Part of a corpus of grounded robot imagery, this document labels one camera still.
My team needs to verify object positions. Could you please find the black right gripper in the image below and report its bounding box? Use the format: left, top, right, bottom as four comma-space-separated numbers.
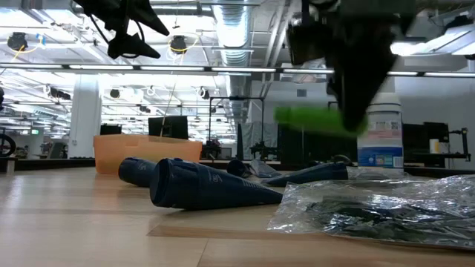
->
286, 0, 416, 133

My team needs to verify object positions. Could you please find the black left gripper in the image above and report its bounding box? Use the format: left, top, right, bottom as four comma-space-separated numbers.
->
72, 0, 171, 60

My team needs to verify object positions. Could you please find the green travel bottle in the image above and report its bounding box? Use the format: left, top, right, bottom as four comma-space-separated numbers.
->
273, 106, 369, 137

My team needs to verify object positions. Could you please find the black item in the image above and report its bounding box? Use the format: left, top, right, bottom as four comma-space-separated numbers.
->
266, 173, 475, 250

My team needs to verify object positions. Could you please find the long ceiling light strip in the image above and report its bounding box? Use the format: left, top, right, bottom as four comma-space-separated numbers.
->
0, 63, 475, 78

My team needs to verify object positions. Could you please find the white wipes canister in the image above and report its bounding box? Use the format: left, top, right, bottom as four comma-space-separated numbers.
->
356, 92, 404, 175

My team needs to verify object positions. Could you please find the black desk monitor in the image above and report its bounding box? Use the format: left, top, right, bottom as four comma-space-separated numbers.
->
402, 121, 451, 156

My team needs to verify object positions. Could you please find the black partition screen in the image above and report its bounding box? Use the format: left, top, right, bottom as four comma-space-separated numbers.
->
277, 122, 358, 166

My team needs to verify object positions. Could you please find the small black monitor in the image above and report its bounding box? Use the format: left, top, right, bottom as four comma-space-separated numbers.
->
99, 123, 123, 136

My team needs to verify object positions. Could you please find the white building pillar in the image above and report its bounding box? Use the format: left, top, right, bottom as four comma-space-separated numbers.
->
68, 73, 103, 159

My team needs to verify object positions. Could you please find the grey cover sheet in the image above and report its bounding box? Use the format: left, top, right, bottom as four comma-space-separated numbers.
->
243, 121, 279, 161

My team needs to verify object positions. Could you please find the black tube stand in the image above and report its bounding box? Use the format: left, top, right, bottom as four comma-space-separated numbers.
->
208, 96, 266, 161

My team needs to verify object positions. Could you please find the orange plastic bin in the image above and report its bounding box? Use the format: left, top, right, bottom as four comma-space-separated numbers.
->
93, 133, 203, 175

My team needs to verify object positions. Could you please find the black ceiling camera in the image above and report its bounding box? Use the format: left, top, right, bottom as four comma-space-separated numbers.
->
6, 31, 29, 52
169, 35, 189, 55

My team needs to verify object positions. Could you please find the silver air duct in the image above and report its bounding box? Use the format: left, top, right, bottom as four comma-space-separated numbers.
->
212, 0, 254, 125

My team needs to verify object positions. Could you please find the black aluminium rig frame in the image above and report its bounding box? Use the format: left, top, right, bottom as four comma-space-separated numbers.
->
0, 154, 475, 179

